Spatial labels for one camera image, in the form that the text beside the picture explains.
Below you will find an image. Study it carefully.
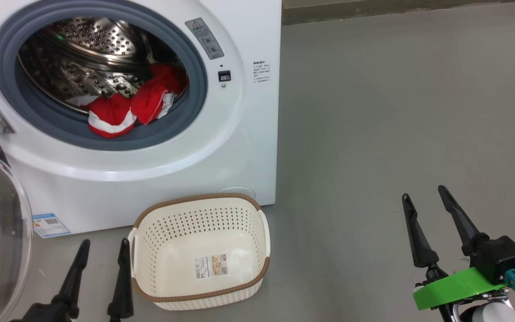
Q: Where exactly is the white washing machine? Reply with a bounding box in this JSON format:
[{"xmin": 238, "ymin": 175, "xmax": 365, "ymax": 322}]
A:
[{"xmin": 0, "ymin": 0, "xmax": 282, "ymax": 235}]

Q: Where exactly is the blue energy label sticker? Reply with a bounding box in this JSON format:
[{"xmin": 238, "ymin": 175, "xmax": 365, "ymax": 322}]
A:
[{"xmin": 32, "ymin": 213, "xmax": 71, "ymax": 238}]

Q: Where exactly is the cream basket with brown rim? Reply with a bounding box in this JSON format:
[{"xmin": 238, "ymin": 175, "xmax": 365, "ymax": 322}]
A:
[{"xmin": 127, "ymin": 193, "xmax": 271, "ymax": 311}]

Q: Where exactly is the round white filter cover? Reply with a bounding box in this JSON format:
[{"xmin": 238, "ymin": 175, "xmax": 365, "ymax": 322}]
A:
[{"xmin": 218, "ymin": 187, "xmax": 256, "ymax": 199}]

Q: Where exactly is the washer drum opening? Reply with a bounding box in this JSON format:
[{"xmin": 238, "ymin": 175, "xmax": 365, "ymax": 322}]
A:
[{"xmin": 0, "ymin": 0, "xmax": 208, "ymax": 151}]

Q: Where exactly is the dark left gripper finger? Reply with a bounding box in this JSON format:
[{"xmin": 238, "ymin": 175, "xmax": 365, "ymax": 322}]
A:
[
  {"xmin": 107, "ymin": 238, "xmax": 134, "ymax": 320},
  {"xmin": 52, "ymin": 239, "xmax": 91, "ymax": 319}
]

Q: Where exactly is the red and white jersey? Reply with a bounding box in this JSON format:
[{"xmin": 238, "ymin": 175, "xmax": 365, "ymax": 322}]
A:
[{"xmin": 68, "ymin": 63, "xmax": 190, "ymax": 139}]

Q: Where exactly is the white printed instruction sticker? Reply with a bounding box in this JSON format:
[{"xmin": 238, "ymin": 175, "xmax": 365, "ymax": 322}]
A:
[{"xmin": 194, "ymin": 254, "xmax": 228, "ymax": 280}]

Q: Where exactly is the small printed text label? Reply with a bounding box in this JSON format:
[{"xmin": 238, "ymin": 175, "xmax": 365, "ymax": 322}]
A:
[{"xmin": 253, "ymin": 60, "xmax": 271, "ymax": 84}]

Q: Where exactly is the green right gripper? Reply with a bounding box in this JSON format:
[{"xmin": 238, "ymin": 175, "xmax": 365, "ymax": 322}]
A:
[{"xmin": 402, "ymin": 185, "xmax": 508, "ymax": 322}]

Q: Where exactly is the grey warning sticker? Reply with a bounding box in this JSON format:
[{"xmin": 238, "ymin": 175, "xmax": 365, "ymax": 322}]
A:
[{"xmin": 185, "ymin": 18, "xmax": 224, "ymax": 60}]

